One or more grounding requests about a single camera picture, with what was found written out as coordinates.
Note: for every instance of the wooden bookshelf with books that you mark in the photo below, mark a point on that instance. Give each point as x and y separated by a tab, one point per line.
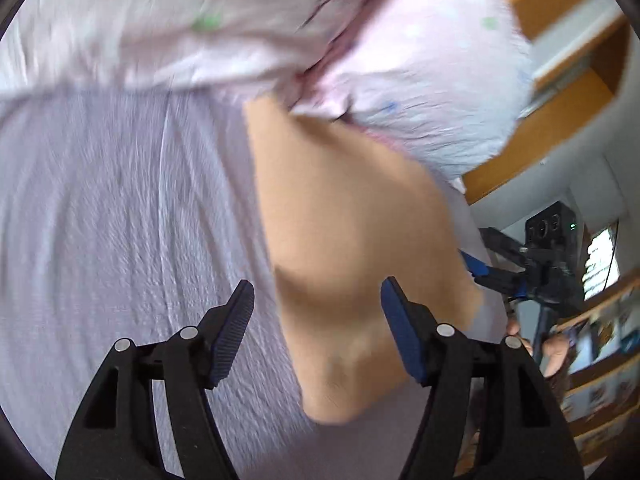
605	375

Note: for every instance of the pale pink dotted garment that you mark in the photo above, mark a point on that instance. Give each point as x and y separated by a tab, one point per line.
425	85

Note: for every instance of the wooden shelf unit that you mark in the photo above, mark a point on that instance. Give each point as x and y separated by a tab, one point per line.
565	95

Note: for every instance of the lavender bed sheet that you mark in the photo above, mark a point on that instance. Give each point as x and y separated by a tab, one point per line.
125	235

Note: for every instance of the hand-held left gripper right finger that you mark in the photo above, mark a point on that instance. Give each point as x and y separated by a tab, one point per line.
402	332

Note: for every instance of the person's right hand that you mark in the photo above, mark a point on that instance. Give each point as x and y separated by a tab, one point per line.
555	352

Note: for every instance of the beige garment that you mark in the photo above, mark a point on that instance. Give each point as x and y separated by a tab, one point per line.
340	220

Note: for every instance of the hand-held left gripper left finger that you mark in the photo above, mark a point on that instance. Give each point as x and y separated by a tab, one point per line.
227	345

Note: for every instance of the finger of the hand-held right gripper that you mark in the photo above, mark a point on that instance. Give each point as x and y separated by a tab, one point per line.
502	242
477	266

